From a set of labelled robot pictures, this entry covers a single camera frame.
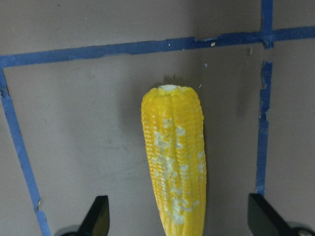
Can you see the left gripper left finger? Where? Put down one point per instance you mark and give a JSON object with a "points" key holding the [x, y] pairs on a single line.
{"points": [[97, 220]]}

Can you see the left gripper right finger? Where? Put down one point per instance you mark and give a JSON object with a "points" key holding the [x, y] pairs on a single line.
{"points": [[262, 218]]}

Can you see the yellow corn cob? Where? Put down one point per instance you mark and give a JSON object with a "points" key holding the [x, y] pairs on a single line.
{"points": [[172, 123]]}

